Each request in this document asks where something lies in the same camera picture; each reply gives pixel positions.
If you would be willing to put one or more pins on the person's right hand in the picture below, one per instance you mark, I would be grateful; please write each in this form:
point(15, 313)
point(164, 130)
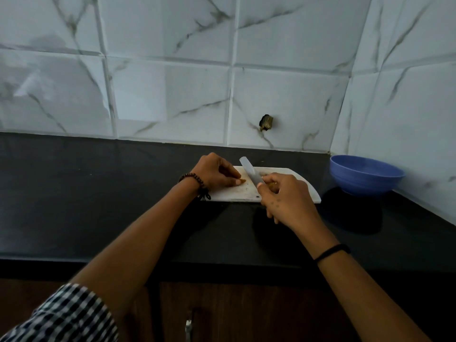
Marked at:
point(288, 203)

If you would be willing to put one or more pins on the person's left hand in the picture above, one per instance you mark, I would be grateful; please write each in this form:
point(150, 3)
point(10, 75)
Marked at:
point(213, 170)

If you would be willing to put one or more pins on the chopped yellow food pieces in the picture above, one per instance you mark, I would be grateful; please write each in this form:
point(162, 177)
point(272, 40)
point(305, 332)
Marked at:
point(273, 186)

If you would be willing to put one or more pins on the white cutting board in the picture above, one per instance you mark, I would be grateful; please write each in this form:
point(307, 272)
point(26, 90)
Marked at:
point(242, 194)

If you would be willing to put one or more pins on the steel kitchen knife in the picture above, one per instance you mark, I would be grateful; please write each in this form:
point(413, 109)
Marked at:
point(251, 170)

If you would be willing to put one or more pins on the blue plastic bowl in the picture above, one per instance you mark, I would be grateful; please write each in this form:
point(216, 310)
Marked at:
point(367, 176)

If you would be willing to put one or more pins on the person's right forearm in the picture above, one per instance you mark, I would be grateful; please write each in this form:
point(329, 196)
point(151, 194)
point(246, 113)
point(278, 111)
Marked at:
point(370, 302)

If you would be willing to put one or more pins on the person's left forearm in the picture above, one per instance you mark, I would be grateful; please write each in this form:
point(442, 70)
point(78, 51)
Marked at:
point(135, 245)

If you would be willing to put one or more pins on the black wristband with charm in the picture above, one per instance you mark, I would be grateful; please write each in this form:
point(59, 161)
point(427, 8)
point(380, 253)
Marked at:
point(333, 252)

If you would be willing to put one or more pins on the black white checkered shirt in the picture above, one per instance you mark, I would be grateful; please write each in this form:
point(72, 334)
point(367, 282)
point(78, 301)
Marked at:
point(67, 317)

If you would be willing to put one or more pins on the brown wall pipe stub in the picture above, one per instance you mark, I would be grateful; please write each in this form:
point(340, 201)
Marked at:
point(266, 122)

